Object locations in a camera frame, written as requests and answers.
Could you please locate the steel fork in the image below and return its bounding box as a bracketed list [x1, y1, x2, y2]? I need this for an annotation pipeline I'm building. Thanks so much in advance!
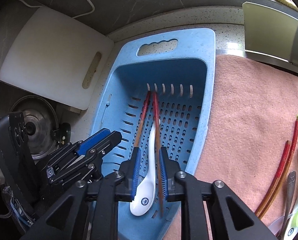
[278, 171, 297, 239]

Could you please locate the white cutting board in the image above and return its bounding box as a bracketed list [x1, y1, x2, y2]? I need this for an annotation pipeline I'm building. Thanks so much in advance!
[0, 7, 114, 110]

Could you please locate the dark curved red chopstick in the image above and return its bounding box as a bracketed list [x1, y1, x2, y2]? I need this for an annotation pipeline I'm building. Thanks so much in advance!
[255, 118, 298, 219]

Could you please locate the red wooden chopstick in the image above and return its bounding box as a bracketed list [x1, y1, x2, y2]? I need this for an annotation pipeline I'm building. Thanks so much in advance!
[153, 92, 164, 218]
[255, 140, 291, 219]
[134, 91, 151, 147]

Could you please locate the pink towel mat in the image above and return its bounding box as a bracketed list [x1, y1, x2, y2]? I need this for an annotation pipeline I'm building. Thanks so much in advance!
[164, 55, 298, 240]

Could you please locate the blue plastic drain basket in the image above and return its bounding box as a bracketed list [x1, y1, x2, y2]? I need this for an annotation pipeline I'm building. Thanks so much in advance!
[87, 28, 217, 240]

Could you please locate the clear plastic spoon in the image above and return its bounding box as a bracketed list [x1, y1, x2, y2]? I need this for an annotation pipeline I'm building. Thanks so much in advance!
[268, 216, 284, 235]

